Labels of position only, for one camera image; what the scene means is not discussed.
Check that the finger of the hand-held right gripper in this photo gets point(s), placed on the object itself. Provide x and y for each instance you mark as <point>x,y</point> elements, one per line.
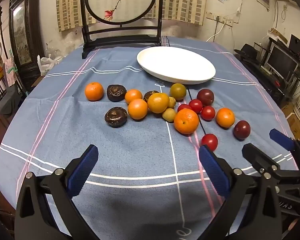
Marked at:
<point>281,138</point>
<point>256,156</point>

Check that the black hat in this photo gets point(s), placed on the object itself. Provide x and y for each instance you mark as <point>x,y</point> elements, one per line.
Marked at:
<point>247,51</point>

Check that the white plastic bag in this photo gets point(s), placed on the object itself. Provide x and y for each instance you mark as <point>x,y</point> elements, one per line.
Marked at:
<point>46,65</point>

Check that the computer monitor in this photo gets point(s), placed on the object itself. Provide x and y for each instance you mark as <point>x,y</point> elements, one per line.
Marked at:
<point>281,61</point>

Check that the large orange mandarin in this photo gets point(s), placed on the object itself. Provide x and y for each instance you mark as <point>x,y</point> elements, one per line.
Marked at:
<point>186,121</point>

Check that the round embroidered table screen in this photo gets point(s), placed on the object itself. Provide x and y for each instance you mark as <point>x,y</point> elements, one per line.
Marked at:
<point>120,2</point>

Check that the dark red plum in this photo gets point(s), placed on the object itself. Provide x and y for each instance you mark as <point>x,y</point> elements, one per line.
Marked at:
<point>241,129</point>
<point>205,96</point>

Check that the flat cardboard piece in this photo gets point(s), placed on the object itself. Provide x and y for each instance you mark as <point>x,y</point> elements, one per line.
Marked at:
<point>277,33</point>

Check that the red cherry tomato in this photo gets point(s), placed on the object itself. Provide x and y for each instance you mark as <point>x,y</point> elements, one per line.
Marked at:
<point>183,106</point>
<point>195,105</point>
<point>210,141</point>
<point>207,113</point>

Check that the dark mushroom hidden middle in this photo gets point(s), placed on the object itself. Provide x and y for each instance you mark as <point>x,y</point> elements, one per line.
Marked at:
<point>150,94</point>

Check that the blue plaid tablecloth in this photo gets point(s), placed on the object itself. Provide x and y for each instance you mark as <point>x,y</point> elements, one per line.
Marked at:
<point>140,150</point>

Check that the white oval plate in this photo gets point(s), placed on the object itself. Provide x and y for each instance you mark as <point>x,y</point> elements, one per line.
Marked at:
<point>176,65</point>

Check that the small tan round fruit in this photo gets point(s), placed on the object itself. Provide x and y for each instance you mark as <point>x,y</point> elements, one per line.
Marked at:
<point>169,115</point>
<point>172,102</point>

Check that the white wall socket row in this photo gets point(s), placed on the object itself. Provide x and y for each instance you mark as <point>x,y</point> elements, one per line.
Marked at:
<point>220,18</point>

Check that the dark mushroom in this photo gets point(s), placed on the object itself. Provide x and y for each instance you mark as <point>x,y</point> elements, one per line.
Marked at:
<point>116,93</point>
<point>115,117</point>

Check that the dark carved wooden cabinet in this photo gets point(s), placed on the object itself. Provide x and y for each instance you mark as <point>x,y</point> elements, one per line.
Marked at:
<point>30,17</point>

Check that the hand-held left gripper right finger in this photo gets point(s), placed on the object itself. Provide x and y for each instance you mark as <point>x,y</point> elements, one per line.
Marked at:
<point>213,170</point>

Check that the green-yellow round citrus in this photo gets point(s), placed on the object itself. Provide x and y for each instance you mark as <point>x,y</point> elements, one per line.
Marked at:
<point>178,91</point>

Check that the black speaker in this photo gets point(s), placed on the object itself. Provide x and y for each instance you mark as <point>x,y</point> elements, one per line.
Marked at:
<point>296,45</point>

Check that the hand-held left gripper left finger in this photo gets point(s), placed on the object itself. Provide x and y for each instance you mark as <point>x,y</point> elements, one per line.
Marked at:
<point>83,170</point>

